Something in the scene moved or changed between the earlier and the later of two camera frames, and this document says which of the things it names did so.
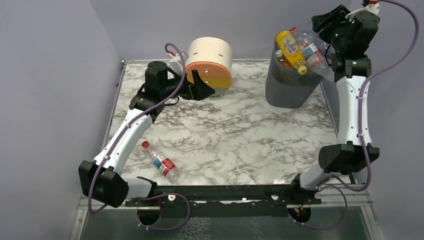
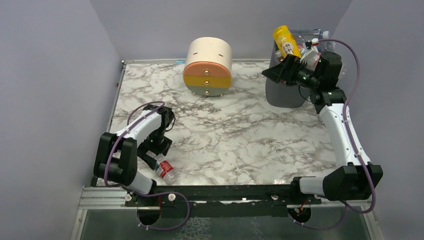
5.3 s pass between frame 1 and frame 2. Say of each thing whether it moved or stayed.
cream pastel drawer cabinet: stayed
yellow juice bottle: moved
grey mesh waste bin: stayed
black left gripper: moved
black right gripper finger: moved
